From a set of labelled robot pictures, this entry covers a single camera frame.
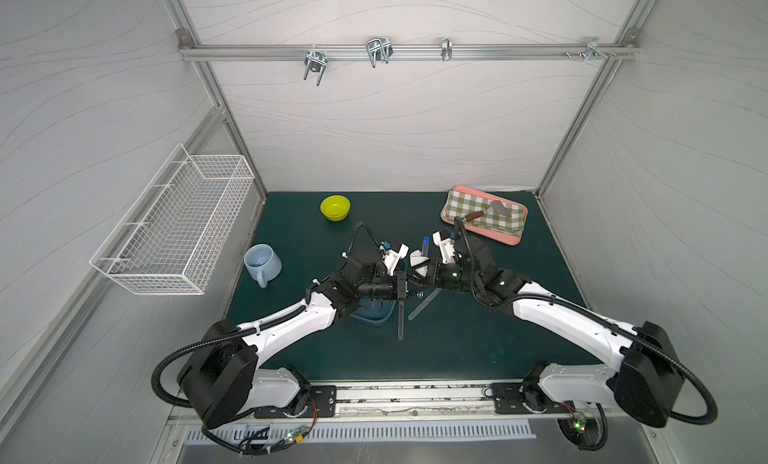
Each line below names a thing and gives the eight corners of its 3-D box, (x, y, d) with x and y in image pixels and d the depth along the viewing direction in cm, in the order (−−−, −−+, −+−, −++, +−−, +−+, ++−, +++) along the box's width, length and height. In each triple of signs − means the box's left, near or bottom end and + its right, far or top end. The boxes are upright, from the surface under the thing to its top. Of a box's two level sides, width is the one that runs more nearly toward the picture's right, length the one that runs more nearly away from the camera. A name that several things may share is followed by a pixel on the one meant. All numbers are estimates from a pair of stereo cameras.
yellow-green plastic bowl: (320, 221, 112) (318, 214, 109) (324, 202, 118) (322, 194, 115) (348, 221, 112) (347, 214, 109) (351, 202, 119) (350, 195, 115)
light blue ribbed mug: (240, 276, 97) (231, 264, 92) (263, 252, 104) (255, 239, 98) (265, 289, 94) (257, 278, 89) (287, 263, 101) (280, 251, 95)
